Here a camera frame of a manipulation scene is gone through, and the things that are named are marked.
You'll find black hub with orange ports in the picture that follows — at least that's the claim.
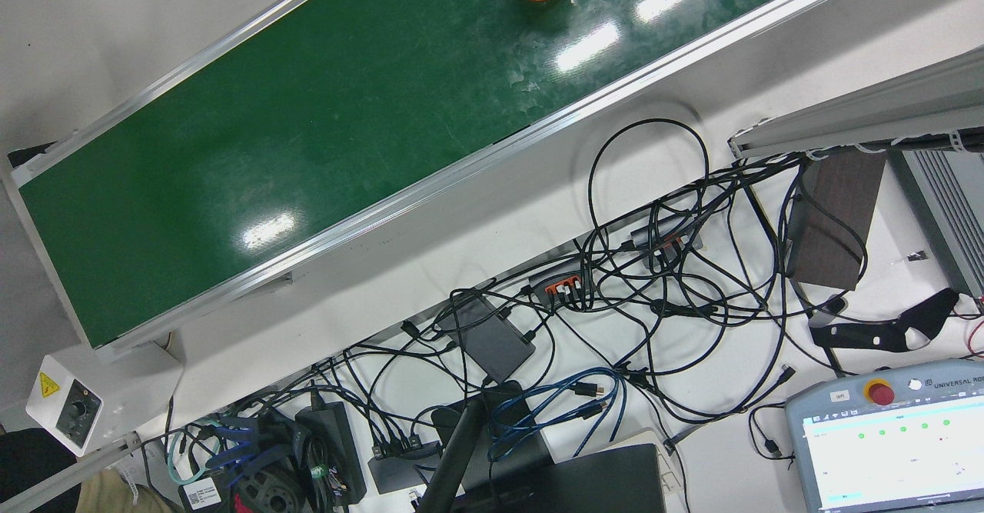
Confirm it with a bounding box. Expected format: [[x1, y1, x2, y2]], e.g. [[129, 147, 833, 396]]
[[527, 260, 594, 308]]

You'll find flat black adapter box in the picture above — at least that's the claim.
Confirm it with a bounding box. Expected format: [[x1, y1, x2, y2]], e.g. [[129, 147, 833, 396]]
[[441, 295, 537, 384]]

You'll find grey usb hub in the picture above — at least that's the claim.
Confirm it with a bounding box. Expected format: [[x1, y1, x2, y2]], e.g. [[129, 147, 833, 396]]
[[630, 216, 705, 258]]

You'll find green conveyor belt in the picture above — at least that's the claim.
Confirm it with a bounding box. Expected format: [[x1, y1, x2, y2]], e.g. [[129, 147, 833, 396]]
[[0, 0, 909, 361]]

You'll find dark flat case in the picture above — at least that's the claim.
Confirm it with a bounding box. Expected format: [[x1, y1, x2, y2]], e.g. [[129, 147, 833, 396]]
[[430, 380, 556, 492]]

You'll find black pole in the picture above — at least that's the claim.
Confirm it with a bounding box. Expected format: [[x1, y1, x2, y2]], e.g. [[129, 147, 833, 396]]
[[414, 397, 490, 513]]

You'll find small black usb hub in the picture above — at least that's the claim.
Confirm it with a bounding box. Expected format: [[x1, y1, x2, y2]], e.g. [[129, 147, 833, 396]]
[[367, 439, 444, 495]]

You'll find black power brick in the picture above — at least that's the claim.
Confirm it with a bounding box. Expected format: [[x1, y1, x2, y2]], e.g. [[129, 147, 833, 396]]
[[295, 401, 369, 504]]

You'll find black monitor stand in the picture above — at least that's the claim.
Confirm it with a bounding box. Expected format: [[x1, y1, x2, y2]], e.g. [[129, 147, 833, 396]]
[[452, 443, 670, 513]]

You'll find beige device under laptop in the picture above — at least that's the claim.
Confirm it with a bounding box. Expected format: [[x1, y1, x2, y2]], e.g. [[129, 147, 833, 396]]
[[606, 428, 686, 513]]

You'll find brown wooden block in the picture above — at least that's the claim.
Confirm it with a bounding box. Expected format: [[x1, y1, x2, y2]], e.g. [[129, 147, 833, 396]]
[[790, 149, 888, 291]]

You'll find white labelled tag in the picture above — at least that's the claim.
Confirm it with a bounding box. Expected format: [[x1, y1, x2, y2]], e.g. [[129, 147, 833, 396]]
[[178, 475, 224, 511]]

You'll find white conveyor control box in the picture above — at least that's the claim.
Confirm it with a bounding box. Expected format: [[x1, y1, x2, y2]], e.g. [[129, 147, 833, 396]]
[[25, 342, 186, 457]]

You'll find grey robot teach pendant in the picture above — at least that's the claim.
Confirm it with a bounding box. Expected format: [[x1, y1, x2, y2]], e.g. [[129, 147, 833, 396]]
[[784, 357, 984, 513]]

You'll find khaki fabric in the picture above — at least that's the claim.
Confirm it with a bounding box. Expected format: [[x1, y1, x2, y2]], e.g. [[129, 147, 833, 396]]
[[75, 468, 175, 513]]

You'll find grey finned metal box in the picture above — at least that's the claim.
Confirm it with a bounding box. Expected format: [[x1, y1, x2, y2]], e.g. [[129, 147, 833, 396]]
[[887, 148, 984, 299]]

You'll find blue coiled cable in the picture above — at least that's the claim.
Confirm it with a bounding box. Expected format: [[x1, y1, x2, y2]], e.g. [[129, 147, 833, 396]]
[[487, 366, 629, 454]]

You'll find black looped cable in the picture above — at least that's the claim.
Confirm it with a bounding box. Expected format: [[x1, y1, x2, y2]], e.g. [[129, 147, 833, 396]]
[[587, 118, 710, 269]]

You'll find short black usb cable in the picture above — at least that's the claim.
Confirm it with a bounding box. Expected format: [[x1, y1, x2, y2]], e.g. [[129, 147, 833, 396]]
[[749, 403, 797, 461]]

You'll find aluminium profile rail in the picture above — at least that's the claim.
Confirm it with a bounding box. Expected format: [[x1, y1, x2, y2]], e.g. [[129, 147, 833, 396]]
[[727, 48, 984, 162]]

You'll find teal cable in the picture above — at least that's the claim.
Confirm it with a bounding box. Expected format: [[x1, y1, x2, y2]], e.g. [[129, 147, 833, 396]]
[[166, 429, 210, 488]]

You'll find black curved strap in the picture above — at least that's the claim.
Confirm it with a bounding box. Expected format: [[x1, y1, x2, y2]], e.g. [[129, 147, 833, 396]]
[[809, 288, 961, 355]]

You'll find aluminium rail with cable ties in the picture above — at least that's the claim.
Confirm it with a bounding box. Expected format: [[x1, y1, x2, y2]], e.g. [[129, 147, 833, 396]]
[[0, 431, 145, 513]]

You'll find red wire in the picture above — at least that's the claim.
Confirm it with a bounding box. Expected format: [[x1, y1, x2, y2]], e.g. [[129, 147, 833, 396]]
[[952, 296, 984, 361]]

